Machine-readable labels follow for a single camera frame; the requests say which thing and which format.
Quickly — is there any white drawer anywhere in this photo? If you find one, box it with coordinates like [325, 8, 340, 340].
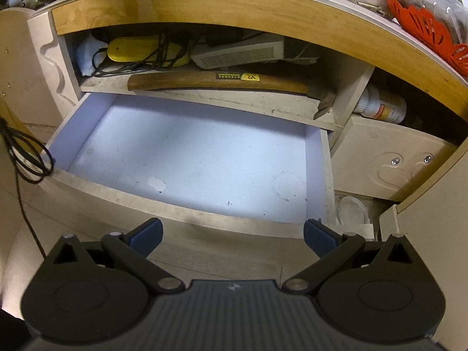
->
[331, 115, 457, 202]
[43, 93, 335, 238]

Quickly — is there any white pill bottle in cabinet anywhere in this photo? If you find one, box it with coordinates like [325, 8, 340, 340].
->
[353, 85, 407, 124]

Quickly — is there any white plastic bag in cabinet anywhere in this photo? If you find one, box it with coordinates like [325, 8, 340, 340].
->
[76, 34, 108, 77]

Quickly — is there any yellow oval device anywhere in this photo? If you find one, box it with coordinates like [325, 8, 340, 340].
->
[107, 35, 190, 68]

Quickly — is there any white vented box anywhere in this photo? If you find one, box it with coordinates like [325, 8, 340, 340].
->
[190, 32, 285, 70]

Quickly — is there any orange plastic swatter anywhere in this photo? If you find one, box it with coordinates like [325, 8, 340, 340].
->
[386, 0, 467, 78]

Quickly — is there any clear plastic bag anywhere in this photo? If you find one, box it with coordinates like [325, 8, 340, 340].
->
[398, 0, 467, 44]

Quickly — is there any wooden handle hammer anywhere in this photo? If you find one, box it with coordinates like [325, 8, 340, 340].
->
[127, 70, 336, 119]

